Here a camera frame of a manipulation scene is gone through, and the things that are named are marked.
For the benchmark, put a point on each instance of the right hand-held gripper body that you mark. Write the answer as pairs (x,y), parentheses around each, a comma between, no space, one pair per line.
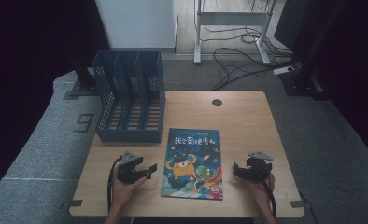
(260,168)

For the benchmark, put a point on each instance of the blue plastic file rack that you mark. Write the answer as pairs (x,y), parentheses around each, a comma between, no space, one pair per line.
(130,99)

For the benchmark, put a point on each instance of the colourful picture book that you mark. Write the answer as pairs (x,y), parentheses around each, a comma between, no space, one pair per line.
(193,165)

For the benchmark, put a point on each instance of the white power strip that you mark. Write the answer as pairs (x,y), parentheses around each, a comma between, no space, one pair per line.
(283,70)

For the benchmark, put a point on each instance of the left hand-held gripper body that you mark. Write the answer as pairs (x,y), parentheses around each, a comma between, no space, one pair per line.
(127,172)

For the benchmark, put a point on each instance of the person's right hand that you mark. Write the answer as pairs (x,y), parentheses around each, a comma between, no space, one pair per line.
(260,193)

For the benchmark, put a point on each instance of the black metal stand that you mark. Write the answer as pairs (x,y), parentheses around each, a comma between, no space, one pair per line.
(303,74)
(85,79)

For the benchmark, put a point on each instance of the white desk frame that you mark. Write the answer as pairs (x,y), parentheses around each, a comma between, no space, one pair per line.
(232,18)

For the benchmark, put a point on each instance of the person's left hand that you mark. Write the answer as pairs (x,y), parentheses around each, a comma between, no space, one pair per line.
(124,191)

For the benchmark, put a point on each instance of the white panel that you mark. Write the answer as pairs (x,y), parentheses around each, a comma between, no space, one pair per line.
(138,23)

